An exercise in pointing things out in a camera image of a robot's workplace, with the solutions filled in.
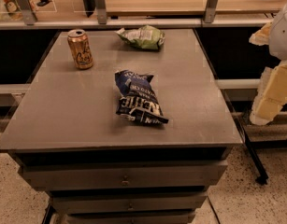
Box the blue kettle chip bag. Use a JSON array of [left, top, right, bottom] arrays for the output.
[[115, 70, 169, 125]]

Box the wooden shelf with metal brackets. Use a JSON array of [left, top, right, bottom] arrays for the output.
[[0, 0, 287, 30]]

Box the gold soda can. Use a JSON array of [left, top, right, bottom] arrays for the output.
[[67, 29, 93, 70]]

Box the black metal floor stand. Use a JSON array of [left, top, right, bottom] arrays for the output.
[[233, 109, 287, 186]]

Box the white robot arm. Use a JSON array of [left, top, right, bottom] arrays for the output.
[[249, 4, 287, 125]]

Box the small black object on shelf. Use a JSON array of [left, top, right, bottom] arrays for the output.
[[36, 0, 50, 7]]

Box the orange snack package on shelf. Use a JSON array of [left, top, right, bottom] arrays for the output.
[[0, 0, 36, 24]]

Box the grey drawer cabinet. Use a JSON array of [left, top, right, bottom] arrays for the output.
[[0, 29, 241, 224]]

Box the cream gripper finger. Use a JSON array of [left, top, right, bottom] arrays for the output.
[[249, 22, 272, 46], [250, 61, 287, 125]]

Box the green jalapeno chip bag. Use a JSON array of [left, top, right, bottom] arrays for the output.
[[116, 25, 165, 50]]

